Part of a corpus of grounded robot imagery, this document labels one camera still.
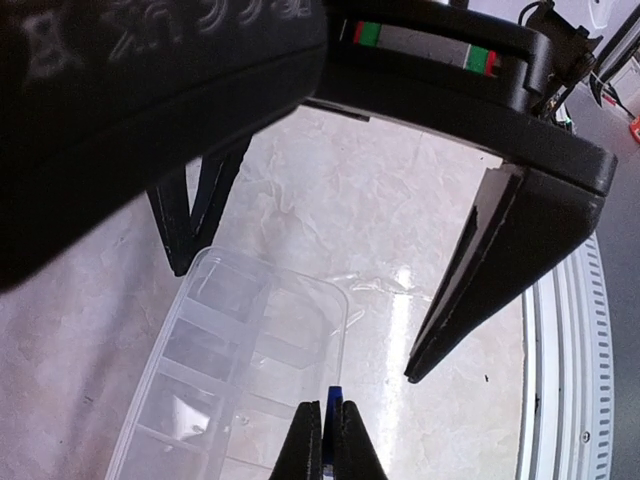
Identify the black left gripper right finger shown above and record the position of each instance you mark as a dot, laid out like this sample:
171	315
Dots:
354	453

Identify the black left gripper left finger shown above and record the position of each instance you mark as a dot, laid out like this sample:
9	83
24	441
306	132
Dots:
300	455

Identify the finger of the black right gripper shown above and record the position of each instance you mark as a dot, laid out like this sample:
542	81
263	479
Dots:
522	223

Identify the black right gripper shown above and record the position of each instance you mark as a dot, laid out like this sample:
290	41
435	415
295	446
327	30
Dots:
100	100

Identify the clear plastic pill organizer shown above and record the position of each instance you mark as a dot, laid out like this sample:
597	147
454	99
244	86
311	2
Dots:
243	344

